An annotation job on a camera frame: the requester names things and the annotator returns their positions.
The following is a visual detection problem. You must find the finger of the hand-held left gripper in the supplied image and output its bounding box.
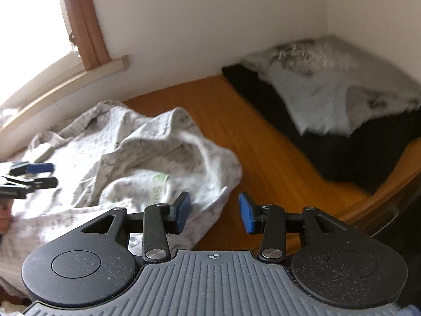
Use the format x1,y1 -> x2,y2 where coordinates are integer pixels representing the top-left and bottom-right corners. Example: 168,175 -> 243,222
0,176 -> 59,190
9,162 -> 55,176

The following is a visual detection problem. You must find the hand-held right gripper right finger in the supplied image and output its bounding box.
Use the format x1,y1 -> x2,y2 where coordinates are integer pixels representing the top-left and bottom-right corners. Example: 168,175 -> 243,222
238,192 -> 350,264

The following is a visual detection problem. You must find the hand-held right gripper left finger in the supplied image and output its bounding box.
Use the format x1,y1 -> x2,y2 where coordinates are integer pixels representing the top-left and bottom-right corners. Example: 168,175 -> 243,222
81,191 -> 192,266

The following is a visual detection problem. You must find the grey patterned hooded robe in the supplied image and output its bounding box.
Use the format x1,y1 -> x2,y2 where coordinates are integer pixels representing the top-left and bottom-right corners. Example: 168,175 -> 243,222
0,100 -> 244,292

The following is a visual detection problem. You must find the person's left hand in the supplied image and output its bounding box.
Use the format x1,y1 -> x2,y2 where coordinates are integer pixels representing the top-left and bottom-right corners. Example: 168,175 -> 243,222
0,200 -> 15,235

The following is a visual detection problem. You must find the beige window sill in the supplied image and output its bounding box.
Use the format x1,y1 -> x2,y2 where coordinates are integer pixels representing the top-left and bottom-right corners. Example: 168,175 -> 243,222
0,55 -> 129,139

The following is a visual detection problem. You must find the black folded garment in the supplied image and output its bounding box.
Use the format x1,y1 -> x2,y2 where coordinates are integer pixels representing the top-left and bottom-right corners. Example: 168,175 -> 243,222
221,63 -> 421,195

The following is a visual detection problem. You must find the window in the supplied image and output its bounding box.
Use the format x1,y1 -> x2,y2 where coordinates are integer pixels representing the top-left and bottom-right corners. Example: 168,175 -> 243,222
0,0 -> 83,106

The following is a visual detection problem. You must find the grey printed t-shirt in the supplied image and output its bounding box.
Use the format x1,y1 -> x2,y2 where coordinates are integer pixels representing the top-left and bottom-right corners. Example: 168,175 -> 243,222
241,37 -> 421,136

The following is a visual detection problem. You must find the window handle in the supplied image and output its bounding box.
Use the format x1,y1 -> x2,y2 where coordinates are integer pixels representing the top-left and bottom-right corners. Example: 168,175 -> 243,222
67,31 -> 82,57

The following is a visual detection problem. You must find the wooden window frame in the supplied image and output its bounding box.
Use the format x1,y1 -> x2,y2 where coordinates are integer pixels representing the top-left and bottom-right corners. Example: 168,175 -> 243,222
57,0 -> 111,72

